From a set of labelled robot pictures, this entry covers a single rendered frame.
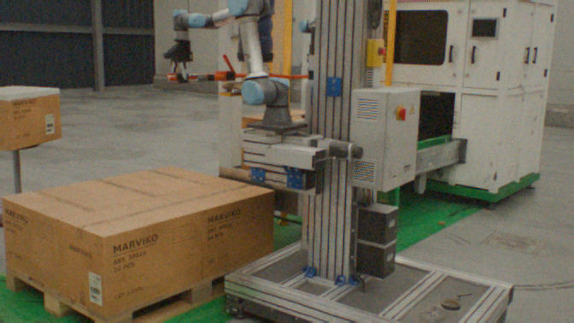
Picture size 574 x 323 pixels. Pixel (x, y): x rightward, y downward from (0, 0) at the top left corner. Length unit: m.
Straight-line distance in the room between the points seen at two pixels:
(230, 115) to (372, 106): 2.29
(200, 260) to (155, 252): 0.32
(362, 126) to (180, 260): 1.19
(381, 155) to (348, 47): 0.54
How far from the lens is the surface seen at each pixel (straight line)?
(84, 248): 3.02
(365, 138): 2.80
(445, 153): 5.28
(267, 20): 3.59
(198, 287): 3.33
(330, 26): 2.92
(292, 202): 3.60
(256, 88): 2.76
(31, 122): 4.82
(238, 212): 3.41
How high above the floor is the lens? 1.45
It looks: 12 degrees down
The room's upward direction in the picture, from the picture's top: 1 degrees clockwise
